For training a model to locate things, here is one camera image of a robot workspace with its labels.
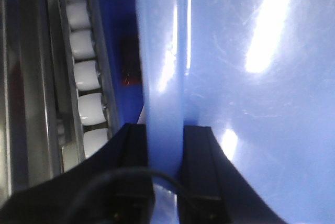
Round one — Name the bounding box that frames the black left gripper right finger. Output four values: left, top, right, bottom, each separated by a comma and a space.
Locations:
178, 126, 285, 223

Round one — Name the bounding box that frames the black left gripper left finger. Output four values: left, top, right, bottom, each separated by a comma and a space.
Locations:
1, 124, 154, 223

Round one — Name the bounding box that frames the blue plastic tray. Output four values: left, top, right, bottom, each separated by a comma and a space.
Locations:
136, 0, 334, 223

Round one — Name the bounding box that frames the steel shelf beam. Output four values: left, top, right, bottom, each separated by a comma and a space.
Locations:
1, 0, 61, 200

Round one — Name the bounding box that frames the white roller track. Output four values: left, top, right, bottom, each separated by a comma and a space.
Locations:
59, 0, 108, 162

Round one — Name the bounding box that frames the blue bin lower centre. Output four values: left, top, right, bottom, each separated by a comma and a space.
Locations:
99, 0, 144, 125

